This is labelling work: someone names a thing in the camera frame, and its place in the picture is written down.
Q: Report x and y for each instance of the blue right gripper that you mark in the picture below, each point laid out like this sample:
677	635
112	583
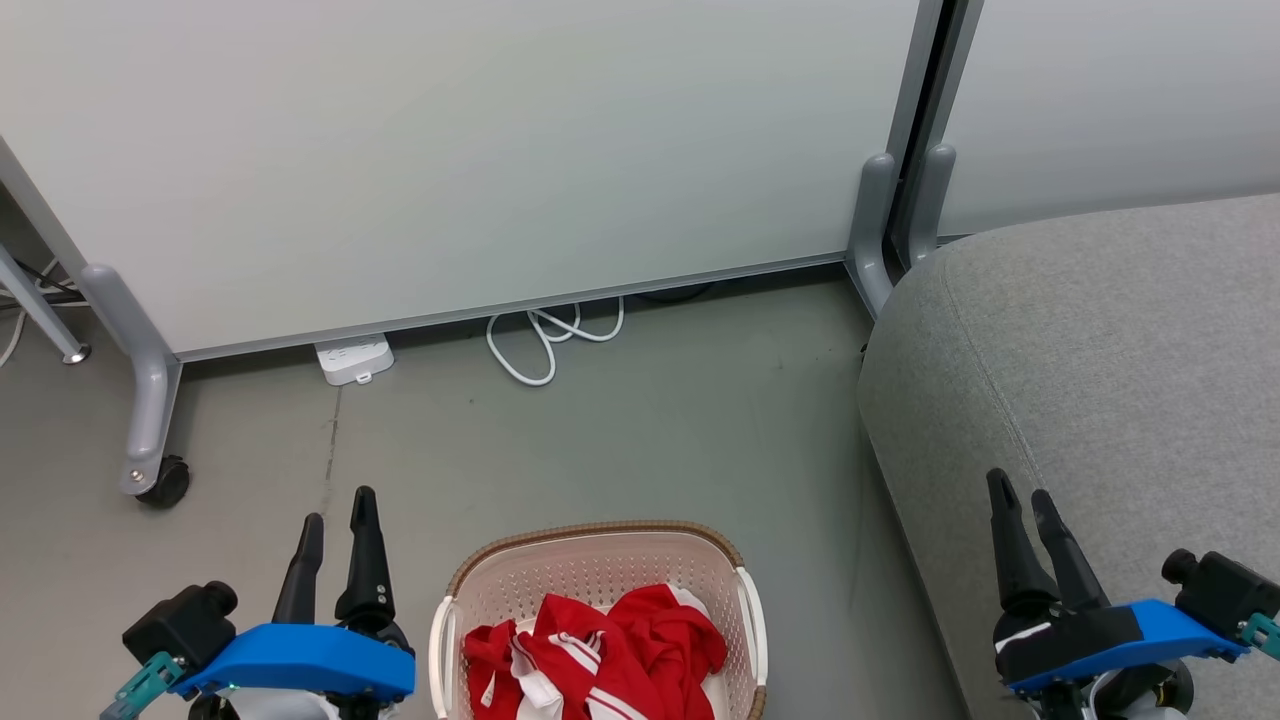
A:
1130	640

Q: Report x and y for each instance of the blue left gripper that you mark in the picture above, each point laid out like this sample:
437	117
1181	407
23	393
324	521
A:
300	658

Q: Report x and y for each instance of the red shirt white collar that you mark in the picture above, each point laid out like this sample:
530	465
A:
560	660

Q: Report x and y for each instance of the plain red garment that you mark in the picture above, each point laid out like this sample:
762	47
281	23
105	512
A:
670	635

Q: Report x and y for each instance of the grey fabric sofa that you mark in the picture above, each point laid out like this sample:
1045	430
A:
1100	380

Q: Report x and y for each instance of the black caster wheel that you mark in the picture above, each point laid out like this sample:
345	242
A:
168	483

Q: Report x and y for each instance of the white power strip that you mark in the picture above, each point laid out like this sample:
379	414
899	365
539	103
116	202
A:
352	358

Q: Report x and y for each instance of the beige plastic laundry basket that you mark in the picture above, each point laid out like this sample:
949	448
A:
590	565

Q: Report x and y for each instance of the grey partition leg with caster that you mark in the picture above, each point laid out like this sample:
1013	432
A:
140	360

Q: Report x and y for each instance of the grey metal table leg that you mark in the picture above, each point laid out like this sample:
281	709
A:
40	305

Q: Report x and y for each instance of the large white partition panel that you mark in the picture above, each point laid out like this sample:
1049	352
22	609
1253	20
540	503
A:
450	150

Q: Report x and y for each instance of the narrow white partition panel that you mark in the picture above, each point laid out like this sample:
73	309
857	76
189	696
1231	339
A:
1110	100

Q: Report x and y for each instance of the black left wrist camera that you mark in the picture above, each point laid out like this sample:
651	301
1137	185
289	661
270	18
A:
180	622

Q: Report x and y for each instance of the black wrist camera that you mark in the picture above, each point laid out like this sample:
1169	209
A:
180	622
1225	590

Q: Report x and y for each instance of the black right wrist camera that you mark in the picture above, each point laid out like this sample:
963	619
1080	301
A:
1225	590

